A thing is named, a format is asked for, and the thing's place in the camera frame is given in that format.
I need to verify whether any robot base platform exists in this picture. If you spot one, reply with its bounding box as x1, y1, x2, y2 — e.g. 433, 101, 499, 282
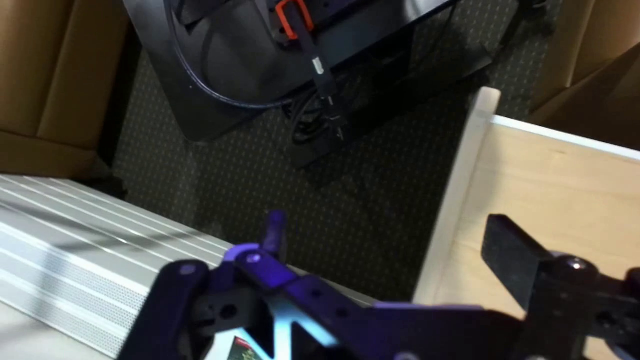
119, 0, 463, 144

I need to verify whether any black cable with connector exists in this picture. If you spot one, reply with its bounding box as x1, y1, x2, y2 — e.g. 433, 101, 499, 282
300, 36, 350, 144

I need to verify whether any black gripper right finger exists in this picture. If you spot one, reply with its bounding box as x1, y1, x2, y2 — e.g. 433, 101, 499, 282
480, 211, 555, 309

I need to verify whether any purple-black gripper left finger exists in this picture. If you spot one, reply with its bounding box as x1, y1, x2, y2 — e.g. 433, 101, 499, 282
262, 208, 289, 264

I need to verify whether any light wood nightstand drawer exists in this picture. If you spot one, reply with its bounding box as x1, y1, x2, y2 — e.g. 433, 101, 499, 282
412, 84, 640, 360

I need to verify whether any thin curved blue-grey cable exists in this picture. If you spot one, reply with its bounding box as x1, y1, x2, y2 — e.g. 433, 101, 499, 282
165, 8, 305, 114

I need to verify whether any orange clamp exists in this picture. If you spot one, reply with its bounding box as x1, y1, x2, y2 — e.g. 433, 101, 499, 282
272, 0, 315, 43

